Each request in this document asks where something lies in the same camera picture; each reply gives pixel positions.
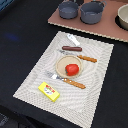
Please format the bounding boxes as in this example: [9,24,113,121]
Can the wooden handled knife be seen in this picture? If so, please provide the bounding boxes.
[58,50,97,63]

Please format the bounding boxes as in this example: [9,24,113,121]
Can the beige woven placemat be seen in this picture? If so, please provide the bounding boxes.
[14,31,114,128]

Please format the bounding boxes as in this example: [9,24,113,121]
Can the yellow butter box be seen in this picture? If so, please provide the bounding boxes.
[38,82,60,102]

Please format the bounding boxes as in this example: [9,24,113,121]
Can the beige bowl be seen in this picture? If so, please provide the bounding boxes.
[118,4,128,30]

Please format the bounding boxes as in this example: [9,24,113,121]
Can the grey frying pan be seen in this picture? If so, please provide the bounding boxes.
[58,1,79,19]

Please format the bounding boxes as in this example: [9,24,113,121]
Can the red toy tomato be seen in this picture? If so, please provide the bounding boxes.
[65,64,79,76]

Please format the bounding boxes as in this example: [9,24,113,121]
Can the grey cooking pot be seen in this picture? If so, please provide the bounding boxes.
[80,1,106,24]

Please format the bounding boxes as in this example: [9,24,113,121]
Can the tan wooden plate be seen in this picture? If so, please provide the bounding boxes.
[55,55,83,78]

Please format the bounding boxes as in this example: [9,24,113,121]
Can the brown toy sausage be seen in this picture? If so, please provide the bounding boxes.
[62,46,82,51]

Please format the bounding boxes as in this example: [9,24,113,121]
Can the wooden handled fork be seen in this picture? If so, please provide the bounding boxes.
[45,71,86,89]

